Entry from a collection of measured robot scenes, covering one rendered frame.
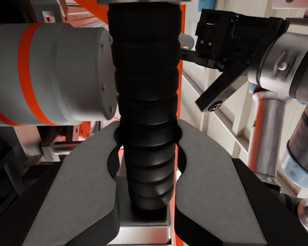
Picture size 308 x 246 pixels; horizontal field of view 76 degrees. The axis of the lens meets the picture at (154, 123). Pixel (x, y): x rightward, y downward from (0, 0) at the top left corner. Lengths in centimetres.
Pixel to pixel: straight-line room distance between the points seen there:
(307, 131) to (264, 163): 37
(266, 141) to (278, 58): 42
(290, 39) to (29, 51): 30
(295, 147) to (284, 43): 14
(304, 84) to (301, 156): 10
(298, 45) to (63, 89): 27
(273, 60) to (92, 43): 22
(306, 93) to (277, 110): 43
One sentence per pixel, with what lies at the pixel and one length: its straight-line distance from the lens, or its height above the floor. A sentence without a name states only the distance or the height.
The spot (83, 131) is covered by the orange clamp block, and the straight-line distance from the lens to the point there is 60.
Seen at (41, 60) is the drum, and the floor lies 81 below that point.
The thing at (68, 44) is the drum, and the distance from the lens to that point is 26.
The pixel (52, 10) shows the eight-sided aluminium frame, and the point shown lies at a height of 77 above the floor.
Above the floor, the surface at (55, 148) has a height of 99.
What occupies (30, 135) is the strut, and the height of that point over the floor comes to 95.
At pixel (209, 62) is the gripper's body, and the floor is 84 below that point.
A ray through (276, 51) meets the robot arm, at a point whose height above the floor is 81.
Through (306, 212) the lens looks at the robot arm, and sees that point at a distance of 64.
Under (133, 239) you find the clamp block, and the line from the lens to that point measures 18.
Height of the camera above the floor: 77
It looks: 30 degrees up
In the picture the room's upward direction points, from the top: 179 degrees clockwise
